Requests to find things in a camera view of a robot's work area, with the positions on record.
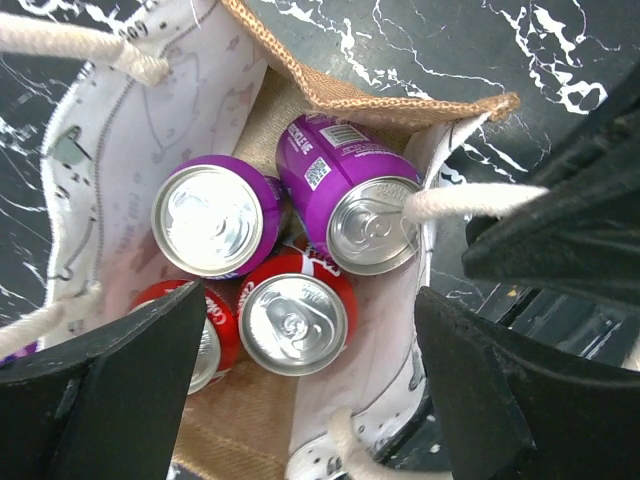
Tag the purple fanta can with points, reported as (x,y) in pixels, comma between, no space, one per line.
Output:
(217,217)
(349,191)

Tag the burlap canvas bag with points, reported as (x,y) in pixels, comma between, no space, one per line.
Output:
(184,79)

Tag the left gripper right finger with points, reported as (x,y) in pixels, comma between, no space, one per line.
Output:
(513,408)

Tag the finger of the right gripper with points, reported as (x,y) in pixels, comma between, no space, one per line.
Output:
(582,237)

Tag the red cola can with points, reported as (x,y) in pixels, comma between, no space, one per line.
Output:
(296,313)
(220,343)

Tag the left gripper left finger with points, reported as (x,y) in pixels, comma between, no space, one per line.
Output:
(107,404)

